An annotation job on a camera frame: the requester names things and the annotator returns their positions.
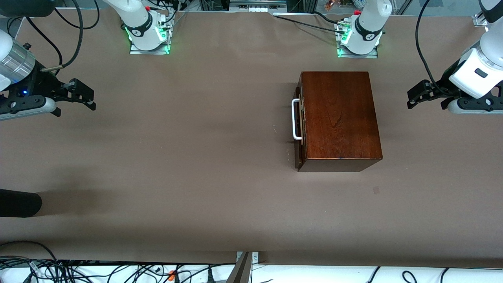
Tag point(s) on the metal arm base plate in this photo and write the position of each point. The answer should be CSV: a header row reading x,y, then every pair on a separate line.
x,y
373,55
135,52

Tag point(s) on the dark wooden cabinet box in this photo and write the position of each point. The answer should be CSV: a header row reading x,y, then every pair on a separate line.
x,y
338,118

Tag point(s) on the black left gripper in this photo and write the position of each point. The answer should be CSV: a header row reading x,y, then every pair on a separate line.
x,y
440,89

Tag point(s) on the white power strip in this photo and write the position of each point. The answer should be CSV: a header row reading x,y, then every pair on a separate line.
x,y
257,8

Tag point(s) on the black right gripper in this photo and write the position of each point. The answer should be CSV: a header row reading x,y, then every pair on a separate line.
x,y
44,82

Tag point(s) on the silver metal table bracket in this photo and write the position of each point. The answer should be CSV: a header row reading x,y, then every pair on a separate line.
x,y
256,257

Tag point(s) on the aluminium profile rail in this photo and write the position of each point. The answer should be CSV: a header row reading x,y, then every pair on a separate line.
x,y
478,20

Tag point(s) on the dark grey slanted bar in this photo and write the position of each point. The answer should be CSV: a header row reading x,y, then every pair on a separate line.
x,y
240,271

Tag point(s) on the black rounded object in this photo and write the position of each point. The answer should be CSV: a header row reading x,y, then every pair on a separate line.
x,y
19,202

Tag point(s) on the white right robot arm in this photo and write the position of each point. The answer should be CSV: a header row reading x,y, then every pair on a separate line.
x,y
137,19

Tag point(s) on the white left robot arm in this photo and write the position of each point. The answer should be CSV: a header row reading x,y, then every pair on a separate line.
x,y
369,23

